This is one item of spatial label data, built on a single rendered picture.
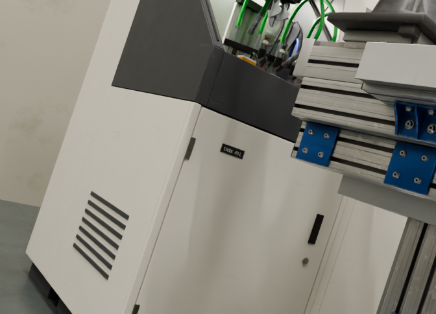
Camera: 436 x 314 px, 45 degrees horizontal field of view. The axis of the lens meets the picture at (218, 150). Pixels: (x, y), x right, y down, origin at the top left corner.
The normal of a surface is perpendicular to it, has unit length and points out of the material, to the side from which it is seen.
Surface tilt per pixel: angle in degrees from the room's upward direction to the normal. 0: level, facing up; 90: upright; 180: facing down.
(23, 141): 90
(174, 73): 90
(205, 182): 90
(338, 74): 90
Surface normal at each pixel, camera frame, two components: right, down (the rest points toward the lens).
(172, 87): -0.77, -0.27
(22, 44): 0.63, 0.20
